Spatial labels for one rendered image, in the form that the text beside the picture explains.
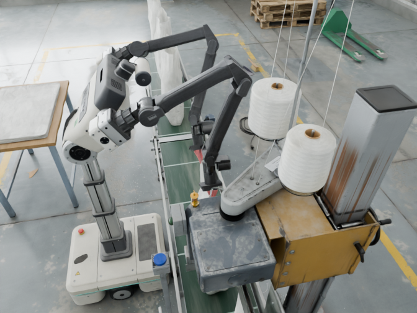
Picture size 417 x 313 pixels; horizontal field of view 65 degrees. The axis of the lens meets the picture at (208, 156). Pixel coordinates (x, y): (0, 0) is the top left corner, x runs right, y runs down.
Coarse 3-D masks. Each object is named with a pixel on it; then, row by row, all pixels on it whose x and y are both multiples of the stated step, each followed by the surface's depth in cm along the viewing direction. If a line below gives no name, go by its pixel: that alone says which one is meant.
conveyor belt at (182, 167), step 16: (160, 144) 291; (176, 144) 291; (192, 144) 290; (176, 160) 274; (192, 160) 274; (176, 176) 260; (192, 176) 260; (176, 192) 247; (192, 192) 247; (176, 240) 215; (192, 272) 198; (192, 288) 191; (192, 304) 183; (208, 304) 183; (224, 304) 183
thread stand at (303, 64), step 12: (312, 12) 78; (312, 24) 80; (300, 72) 88; (276, 84) 105; (300, 84) 91; (312, 132) 86; (276, 144) 112; (276, 168) 115; (300, 192) 95; (312, 192) 95
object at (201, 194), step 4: (200, 160) 174; (200, 164) 177; (200, 168) 179; (200, 172) 181; (200, 176) 184; (200, 180) 186; (200, 188) 186; (200, 192) 184; (204, 192) 177; (200, 196) 183; (204, 196) 179; (208, 196) 163; (208, 292) 181; (212, 292) 181; (216, 292) 184
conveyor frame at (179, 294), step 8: (160, 168) 261; (160, 176) 254; (216, 176) 270; (224, 184) 248; (168, 200) 242; (168, 224) 220; (168, 232) 215; (168, 240) 211; (176, 248) 211; (176, 280) 190; (176, 288) 186; (256, 288) 188; (176, 296) 183; (256, 296) 191; (256, 304) 184; (264, 304) 179
